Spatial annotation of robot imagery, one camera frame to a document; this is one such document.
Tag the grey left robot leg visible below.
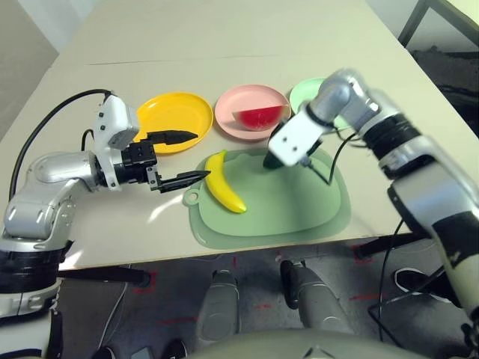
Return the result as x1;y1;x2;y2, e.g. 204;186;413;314
196;269;240;343

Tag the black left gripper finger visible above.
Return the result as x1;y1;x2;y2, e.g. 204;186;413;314
141;129;199;145
147;167;212;194

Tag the grey robot torso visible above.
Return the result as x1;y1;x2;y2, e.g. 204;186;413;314
186;328;416;359

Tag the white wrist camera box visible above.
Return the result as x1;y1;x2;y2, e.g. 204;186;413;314
268;111;325;168
92;94;141;191

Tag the red toy watermelon slice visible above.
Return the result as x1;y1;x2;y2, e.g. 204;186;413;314
231;104;284;132

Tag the black floor cable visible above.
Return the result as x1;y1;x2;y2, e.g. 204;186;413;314
367;218;446;343

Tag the black left wrist camera cable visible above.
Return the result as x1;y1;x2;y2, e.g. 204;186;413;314
9;88;113;199

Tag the yellow plastic plate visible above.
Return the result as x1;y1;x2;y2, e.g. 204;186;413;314
135;91;214;156

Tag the grey robot leg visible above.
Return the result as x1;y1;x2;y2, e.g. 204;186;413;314
196;269;240;343
280;260;355;334

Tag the mint green plastic plate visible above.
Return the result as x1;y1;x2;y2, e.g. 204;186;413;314
289;77;356;132

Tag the white floor cable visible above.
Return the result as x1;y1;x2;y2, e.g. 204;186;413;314
100;283;128;347

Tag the green cutting board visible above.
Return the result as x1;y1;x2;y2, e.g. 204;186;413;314
182;147;353;251

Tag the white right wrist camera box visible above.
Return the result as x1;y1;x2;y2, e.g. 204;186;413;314
268;111;325;168

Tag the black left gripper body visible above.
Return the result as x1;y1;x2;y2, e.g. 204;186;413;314
112;141;158;185

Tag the grey right robot leg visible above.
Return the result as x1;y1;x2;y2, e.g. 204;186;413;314
280;260;355;334

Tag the black shoe white sole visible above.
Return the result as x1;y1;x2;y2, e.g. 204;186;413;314
394;267;456;304

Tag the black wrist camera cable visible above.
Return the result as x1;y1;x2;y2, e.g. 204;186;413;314
9;88;113;199
301;129;366;187

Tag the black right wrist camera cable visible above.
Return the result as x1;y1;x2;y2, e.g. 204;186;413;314
301;129;366;187

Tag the yellow toy banana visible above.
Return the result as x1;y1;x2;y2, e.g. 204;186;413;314
204;150;248;215

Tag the black table support bar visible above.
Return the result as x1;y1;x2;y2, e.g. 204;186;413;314
58;267;153;289
355;231;431;261

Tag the side table with black legs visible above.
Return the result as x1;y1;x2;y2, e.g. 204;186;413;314
397;0;479;52

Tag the dark green toy avocado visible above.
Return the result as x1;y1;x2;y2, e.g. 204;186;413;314
263;149;287;170

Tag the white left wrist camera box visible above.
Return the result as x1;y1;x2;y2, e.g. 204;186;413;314
92;94;141;191

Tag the pink plastic plate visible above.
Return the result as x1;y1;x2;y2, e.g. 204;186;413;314
214;84;292;142

